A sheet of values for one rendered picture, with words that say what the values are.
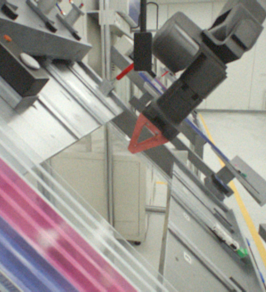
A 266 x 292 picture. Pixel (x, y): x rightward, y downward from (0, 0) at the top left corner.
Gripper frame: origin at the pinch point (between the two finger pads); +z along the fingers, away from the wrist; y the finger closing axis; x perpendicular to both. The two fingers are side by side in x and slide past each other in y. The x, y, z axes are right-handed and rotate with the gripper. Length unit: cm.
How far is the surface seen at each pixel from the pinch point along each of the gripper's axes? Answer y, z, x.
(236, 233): -7.7, 1.8, 30.1
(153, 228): -114, 83, 60
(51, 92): 6.6, 0.0, -15.9
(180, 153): -38.7, 6.4, 15.4
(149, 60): 11.7, -14.5, -7.0
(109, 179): -87, 62, 10
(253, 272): 4.8, 0.2, 29.9
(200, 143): -90, 11, 30
